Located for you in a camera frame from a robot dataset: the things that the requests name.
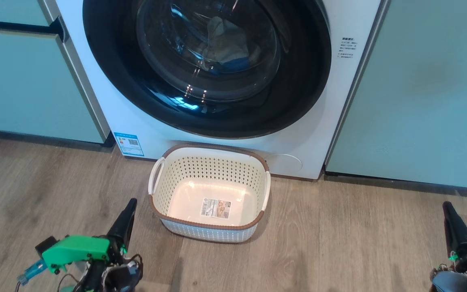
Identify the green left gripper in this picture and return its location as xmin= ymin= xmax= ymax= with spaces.
xmin=41 ymin=198 xmax=137 ymax=274

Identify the round black washer door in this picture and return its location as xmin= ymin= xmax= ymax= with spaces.
xmin=83 ymin=0 xmax=332 ymax=139

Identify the cream garment with blue trim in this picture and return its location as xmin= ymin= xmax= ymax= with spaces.
xmin=207 ymin=16 xmax=252 ymax=73

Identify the white front-load washing machine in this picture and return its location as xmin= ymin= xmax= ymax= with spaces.
xmin=55 ymin=0 xmax=382 ymax=180

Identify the blue energy label sticker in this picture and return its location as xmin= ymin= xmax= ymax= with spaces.
xmin=114 ymin=132 xmax=145 ymax=157

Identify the basket product label sticker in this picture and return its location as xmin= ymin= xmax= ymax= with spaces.
xmin=200 ymin=198 xmax=231 ymax=219

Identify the cream perforated laundry basket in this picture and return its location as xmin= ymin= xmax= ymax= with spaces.
xmin=148 ymin=143 xmax=271 ymax=243

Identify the pale green plain cabinet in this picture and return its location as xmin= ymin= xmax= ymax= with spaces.
xmin=325 ymin=0 xmax=467 ymax=190

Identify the round white filter cover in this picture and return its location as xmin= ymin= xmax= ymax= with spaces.
xmin=264 ymin=153 xmax=303 ymax=176

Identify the pale green cabinet with black gap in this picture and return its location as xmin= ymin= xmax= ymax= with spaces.
xmin=0 ymin=0 xmax=110 ymax=144

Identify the teal camera cable connector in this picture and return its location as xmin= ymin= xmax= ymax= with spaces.
xmin=17 ymin=260 xmax=48 ymax=285

